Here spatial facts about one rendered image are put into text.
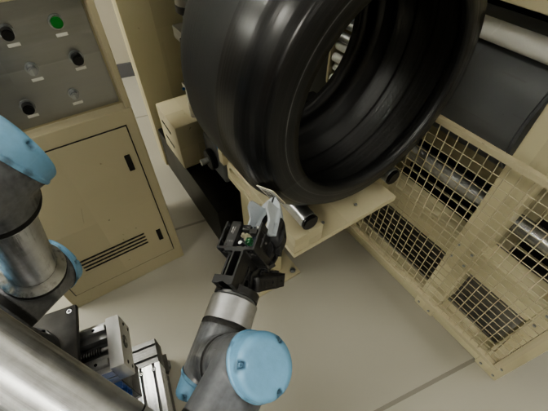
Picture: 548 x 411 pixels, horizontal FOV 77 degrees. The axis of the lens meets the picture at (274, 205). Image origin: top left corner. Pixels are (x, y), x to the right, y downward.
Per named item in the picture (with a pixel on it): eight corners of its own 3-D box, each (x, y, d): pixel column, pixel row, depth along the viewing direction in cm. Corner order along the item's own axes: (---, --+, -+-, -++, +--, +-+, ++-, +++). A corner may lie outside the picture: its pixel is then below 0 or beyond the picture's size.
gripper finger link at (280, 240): (289, 218, 62) (276, 261, 57) (291, 223, 63) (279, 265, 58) (266, 217, 64) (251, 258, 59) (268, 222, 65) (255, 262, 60)
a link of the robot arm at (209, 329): (237, 419, 44) (212, 410, 51) (262, 333, 50) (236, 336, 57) (183, 400, 41) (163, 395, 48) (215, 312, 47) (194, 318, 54)
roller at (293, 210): (248, 143, 102) (238, 154, 103) (239, 136, 99) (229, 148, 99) (321, 218, 83) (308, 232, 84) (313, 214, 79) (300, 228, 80)
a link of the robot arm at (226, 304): (258, 337, 53) (214, 329, 57) (266, 309, 56) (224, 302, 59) (236, 320, 48) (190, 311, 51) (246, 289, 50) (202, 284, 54)
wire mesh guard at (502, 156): (326, 205, 165) (351, 65, 113) (329, 203, 166) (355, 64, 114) (495, 372, 116) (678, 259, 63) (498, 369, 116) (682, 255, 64)
